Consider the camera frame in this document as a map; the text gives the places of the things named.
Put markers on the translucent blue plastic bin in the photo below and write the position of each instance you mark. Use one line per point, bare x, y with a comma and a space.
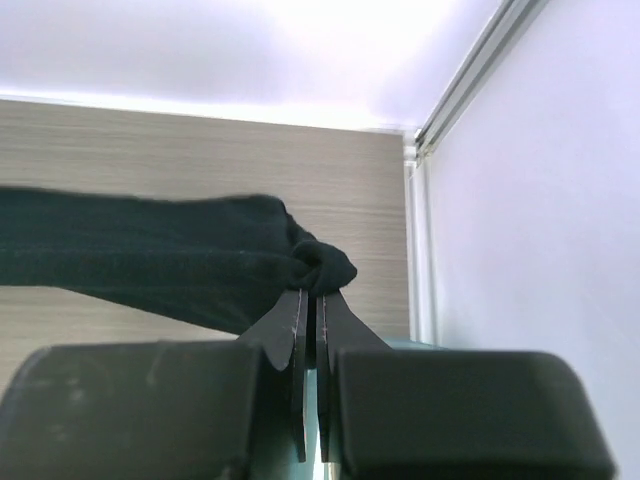
407, 344

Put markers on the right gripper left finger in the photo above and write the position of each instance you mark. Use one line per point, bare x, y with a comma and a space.
282, 336

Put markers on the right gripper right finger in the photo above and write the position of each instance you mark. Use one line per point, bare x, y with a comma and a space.
337, 329

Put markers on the right aluminium corner post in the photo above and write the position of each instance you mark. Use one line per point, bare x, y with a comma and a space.
501, 33

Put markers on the black t shirt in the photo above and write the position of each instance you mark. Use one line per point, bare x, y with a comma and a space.
219, 263

